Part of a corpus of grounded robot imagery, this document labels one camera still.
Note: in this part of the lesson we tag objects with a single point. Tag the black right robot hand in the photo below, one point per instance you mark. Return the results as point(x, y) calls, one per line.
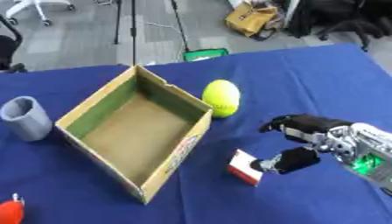
point(301, 125)

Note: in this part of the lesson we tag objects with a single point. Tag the white office chair base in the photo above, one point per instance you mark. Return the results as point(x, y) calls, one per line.
point(38, 7)

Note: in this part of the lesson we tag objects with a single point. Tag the grey hexagonal cup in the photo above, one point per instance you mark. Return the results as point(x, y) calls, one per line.
point(25, 118)

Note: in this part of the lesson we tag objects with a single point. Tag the black office chair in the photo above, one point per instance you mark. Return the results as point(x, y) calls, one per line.
point(9, 46)

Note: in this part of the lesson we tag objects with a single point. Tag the yellow-brown bag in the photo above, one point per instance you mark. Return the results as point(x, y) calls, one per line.
point(251, 18)

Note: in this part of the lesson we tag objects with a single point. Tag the black tripod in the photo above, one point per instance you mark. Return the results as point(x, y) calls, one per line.
point(126, 22)

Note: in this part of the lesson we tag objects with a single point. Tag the red-orange toy with silver tip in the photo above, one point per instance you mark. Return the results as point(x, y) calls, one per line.
point(10, 211)

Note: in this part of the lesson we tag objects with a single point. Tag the tan open cardboard box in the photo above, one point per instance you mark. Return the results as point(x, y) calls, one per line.
point(135, 132)

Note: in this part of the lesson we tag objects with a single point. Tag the red and white small box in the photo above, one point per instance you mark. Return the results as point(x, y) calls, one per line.
point(244, 166)

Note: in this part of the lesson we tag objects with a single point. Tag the yellow ball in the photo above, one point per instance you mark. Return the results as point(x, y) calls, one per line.
point(221, 98)

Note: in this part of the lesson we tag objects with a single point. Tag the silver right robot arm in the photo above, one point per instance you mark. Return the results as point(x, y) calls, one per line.
point(365, 153)

